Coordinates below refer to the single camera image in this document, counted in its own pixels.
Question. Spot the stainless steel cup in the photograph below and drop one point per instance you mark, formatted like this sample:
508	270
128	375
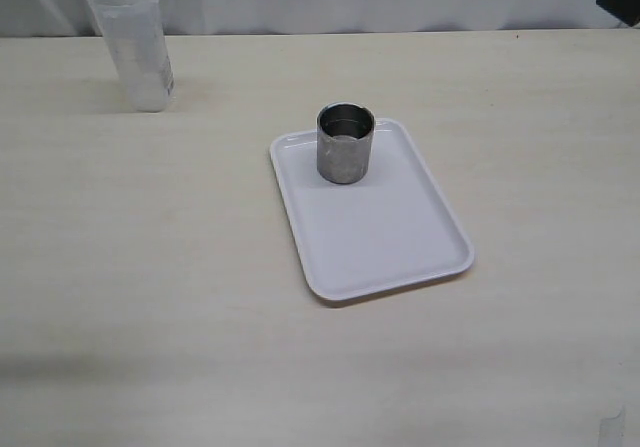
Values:
344	133

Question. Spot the translucent plastic measuring jug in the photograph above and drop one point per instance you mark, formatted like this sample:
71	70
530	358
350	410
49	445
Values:
133	33

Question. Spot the white plastic tray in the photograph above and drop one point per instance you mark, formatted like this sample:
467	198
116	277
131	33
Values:
392	229

